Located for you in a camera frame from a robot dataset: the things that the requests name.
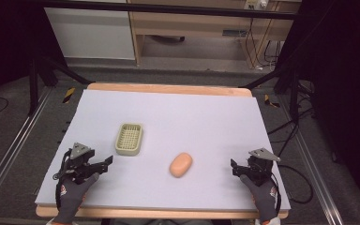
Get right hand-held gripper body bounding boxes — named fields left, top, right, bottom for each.
left=245, top=147, right=281, bottom=188

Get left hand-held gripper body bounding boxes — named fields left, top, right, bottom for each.
left=53, top=142, right=103, bottom=186

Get orange bread roll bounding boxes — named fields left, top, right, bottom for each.
left=169, top=152, right=194, bottom=179

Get yellow black floor tape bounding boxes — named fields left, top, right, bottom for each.
left=62, top=86, right=76, bottom=104
left=263, top=94, right=281, bottom=109

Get white table mat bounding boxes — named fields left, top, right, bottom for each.
left=34, top=89, right=292, bottom=212

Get black metal stand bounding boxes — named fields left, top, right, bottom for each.
left=238, top=61, right=302, bottom=121
left=27, top=55, right=92, bottom=117

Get wooden table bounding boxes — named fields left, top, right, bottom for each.
left=35, top=82, right=291, bottom=220

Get black curtain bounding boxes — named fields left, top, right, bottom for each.
left=276, top=0, right=360, bottom=207
left=0, top=0, right=68, bottom=109

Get white cabinet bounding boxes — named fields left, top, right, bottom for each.
left=44, top=7, right=136, bottom=61

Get wooden desk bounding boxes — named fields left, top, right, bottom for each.
left=127, top=0, right=302, bottom=68

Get white power strip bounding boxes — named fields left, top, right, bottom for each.
left=245, top=0, right=269, bottom=10

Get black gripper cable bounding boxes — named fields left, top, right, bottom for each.
left=52, top=149, right=73, bottom=211
left=270, top=172, right=283, bottom=215

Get metal floor rail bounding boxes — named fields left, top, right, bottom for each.
left=277, top=93, right=338, bottom=225
left=0, top=86, right=54, bottom=218

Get desk cables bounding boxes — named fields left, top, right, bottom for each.
left=244, top=17, right=283, bottom=71

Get black horizontal frame bar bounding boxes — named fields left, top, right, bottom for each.
left=41, top=0, right=298, bottom=21

